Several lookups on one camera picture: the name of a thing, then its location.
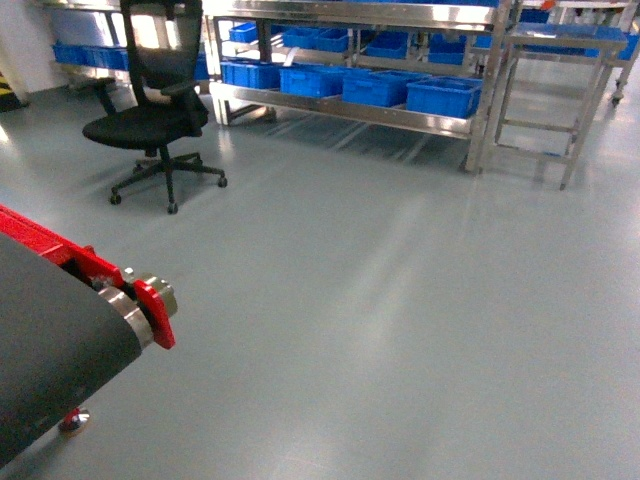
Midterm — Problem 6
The blue bin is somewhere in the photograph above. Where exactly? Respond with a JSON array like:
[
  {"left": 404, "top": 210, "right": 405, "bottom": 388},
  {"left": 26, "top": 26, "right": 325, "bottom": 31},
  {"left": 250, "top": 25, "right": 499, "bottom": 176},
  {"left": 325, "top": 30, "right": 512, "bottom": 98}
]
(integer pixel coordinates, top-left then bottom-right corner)
[
  {"left": 280, "top": 65, "right": 349, "bottom": 98},
  {"left": 406, "top": 77, "right": 483, "bottom": 119},
  {"left": 341, "top": 70, "right": 431, "bottom": 107},
  {"left": 221, "top": 59, "right": 283, "bottom": 89}
]

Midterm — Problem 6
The blue bin front left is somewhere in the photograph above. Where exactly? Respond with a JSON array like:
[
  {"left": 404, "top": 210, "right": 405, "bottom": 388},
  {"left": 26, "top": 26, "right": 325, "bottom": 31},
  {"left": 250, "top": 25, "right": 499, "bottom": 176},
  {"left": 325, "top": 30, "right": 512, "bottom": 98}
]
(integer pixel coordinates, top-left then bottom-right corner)
[{"left": 221, "top": 59, "right": 283, "bottom": 89}]

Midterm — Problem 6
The blue bin front right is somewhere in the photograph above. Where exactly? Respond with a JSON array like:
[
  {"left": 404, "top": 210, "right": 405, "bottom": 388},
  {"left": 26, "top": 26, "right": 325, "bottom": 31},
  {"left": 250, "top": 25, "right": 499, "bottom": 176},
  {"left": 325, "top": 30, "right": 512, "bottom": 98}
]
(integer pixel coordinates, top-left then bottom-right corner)
[{"left": 406, "top": 77, "right": 483, "bottom": 119}]

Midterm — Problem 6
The stainless steel shelf rack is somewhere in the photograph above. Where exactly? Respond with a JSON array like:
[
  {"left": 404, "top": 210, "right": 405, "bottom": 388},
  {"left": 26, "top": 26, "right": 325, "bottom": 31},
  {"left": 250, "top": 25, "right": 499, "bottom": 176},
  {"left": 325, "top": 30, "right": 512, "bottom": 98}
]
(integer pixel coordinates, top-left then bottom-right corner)
[{"left": 204, "top": 1, "right": 512, "bottom": 172}]

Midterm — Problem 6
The steel conveyor roller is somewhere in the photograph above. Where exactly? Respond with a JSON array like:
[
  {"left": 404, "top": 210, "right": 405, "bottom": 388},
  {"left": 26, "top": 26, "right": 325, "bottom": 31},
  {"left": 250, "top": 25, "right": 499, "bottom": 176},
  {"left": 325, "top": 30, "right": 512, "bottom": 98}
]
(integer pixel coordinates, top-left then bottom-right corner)
[{"left": 98, "top": 273, "right": 178, "bottom": 350}]

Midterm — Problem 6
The black office chair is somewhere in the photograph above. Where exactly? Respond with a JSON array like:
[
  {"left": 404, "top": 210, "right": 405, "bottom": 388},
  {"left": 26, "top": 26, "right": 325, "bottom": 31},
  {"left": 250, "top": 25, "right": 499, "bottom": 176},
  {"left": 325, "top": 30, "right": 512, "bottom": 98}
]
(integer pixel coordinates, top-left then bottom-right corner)
[{"left": 82, "top": 1, "right": 228, "bottom": 214}]

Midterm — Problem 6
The stainless steel side table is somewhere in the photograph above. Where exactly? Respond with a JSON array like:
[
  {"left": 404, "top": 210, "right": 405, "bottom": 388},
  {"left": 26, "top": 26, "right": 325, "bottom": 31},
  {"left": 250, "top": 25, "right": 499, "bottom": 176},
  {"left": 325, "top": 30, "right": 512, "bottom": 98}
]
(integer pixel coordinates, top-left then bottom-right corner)
[{"left": 482, "top": 23, "right": 628, "bottom": 189}]

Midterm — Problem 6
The conveyor levelling foot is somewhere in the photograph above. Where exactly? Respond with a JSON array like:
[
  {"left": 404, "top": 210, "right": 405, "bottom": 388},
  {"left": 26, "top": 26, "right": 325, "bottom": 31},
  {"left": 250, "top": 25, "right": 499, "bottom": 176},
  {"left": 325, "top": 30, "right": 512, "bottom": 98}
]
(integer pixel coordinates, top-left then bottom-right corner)
[{"left": 58, "top": 407, "right": 91, "bottom": 436}]

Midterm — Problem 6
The red conveyor frame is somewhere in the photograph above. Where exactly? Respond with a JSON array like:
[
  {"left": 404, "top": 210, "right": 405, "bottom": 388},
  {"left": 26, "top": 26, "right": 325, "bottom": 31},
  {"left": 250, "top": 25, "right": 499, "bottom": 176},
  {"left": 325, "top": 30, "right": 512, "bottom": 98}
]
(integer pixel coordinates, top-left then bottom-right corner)
[{"left": 1, "top": 206, "right": 177, "bottom": 350}]

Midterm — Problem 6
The black yellow striped post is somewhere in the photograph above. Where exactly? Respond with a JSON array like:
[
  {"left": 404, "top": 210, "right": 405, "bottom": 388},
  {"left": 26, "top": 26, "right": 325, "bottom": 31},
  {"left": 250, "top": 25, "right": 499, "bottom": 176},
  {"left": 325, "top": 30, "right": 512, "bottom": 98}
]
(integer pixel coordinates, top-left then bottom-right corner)
[{"left": 0, "top": 74, "right": 25, "bottom": 113}]

